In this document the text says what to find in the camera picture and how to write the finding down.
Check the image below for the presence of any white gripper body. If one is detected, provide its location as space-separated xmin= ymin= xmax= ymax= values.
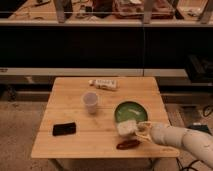
xmin=150 ymin=123 xmax=176 ymax=146

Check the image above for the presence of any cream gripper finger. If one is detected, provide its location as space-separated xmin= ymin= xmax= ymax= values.
xmin=135 ymin=132 xmax=152 ymax=142
xmin=137 ymin=121 xmax=152 ymax=131

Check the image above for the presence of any white sponge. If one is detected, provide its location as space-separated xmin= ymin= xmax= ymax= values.
xmin=117 ymin=120 xmax=138 ymax=136

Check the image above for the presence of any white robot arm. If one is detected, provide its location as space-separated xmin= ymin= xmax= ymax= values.
xmin=136 ymin=121 xmax=213 ymax=169

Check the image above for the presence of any green ceramic bowl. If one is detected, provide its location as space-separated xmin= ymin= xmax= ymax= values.
xmin=114 ymin=101 xmax=148 ymax=123

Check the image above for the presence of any black rectangular sponge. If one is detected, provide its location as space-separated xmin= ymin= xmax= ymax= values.
xmin=52 ymin=122 xmax=76 ymax=136

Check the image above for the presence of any black foot pedal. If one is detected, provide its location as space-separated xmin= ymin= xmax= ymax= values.
xmin=187 ymin=124 xmax=211 ymax=134

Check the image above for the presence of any white tube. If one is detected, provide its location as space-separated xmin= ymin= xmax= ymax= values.
xmin=89 ymin=79 xmax=117 ymax=91

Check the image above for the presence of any clear plastic cup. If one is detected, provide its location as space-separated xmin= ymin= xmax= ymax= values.
xmin=82 ymin=92 xmax=98 ymax=114

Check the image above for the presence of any wooden table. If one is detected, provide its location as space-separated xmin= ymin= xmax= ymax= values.
xmin=30 ymin=76 xmax=181 ymax=171

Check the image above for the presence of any background shelf unit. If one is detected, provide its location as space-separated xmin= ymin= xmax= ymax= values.
xmin=0 ymin=0 xmax=213 ymax=77

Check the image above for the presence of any black cable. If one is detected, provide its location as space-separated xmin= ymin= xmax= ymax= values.
xmin=175 ymin=104 xmax=213 ymax=171

